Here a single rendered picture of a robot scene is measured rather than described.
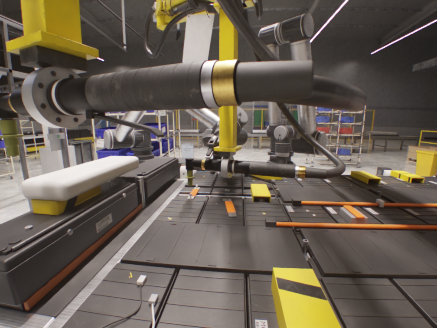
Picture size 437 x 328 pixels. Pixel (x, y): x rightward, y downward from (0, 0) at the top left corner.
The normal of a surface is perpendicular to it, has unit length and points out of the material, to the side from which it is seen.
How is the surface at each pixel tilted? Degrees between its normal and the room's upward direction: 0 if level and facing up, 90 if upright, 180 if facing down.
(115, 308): 0
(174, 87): 101
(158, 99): 124
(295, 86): 116
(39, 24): 90
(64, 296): 0
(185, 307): 0
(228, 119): 90
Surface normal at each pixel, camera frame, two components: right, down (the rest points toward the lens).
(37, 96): 0.94, 0.07
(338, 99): 0.41, 0.61
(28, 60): -0.34, 0.18
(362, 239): 0.00, -0.98
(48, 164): -0.10, 0.20
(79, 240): 0.99, 0.02
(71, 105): -0.29, 0.70
